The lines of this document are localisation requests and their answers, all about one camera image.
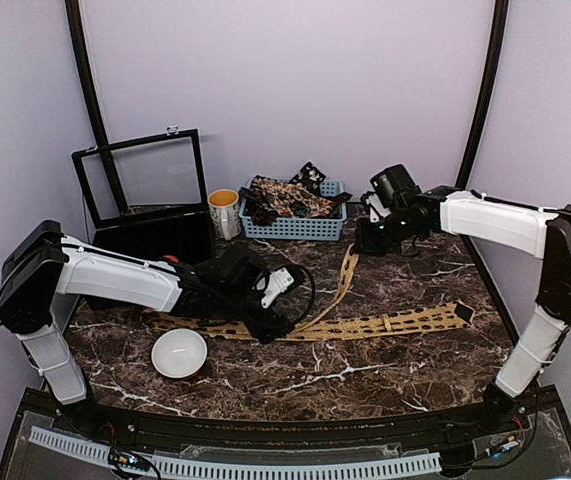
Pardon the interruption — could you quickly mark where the right black frame post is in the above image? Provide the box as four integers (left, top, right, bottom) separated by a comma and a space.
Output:
455, 0, 509, 189

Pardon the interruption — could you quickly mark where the black front rail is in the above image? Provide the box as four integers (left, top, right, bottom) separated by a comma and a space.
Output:
7, 386, 571, 451

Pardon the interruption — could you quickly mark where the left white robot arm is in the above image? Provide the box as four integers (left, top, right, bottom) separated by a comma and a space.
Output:
0, 220, 304, 436

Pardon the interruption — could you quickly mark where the light blue plastic basket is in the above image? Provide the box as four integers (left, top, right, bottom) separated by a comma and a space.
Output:
240, 180, 347, 241

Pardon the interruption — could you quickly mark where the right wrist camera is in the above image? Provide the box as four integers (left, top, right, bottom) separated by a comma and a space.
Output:
370, 164, 422, 209

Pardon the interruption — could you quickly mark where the black floral tie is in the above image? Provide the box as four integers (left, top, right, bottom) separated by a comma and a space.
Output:
289, 161, 326, 189

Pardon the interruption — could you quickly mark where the white bowl orange outside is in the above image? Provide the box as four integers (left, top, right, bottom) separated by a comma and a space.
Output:
151, 328, 208, 379

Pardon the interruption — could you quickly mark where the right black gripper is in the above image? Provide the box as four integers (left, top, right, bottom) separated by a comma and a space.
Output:
353, 208, 422, 258

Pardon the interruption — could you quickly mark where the floral patterned tie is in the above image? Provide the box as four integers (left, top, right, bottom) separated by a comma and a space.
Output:
239, 176, 352, 226

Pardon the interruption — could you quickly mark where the left black frame post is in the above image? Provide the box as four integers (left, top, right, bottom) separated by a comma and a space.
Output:
64, 0, 128, 214

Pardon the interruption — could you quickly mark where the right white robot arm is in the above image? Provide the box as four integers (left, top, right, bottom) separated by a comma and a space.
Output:
354, 186, 571, 434

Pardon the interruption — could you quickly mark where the black frame post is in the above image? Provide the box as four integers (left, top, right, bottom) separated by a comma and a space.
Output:
455, 0, 509, 189
64, 0, 128, 214

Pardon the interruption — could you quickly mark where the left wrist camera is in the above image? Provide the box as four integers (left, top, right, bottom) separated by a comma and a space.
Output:
215, 245, 268, 294

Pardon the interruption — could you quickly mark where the white mug yellow inside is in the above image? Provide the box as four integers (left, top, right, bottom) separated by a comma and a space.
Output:
208, 189, 241, 241

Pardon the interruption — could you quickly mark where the black display box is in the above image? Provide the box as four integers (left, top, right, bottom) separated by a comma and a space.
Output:
71, 128, 214, 265

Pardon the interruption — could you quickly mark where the yellow beetle-pattern tie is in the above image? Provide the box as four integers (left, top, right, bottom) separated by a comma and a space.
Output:
142, 242, 476, 344

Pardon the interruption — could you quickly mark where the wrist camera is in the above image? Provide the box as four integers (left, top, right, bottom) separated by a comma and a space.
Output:
215, 245, 268, 294
370, 164, 422, 209

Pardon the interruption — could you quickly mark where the white cable duct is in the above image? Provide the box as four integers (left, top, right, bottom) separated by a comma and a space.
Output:
28, 426, 442, 479

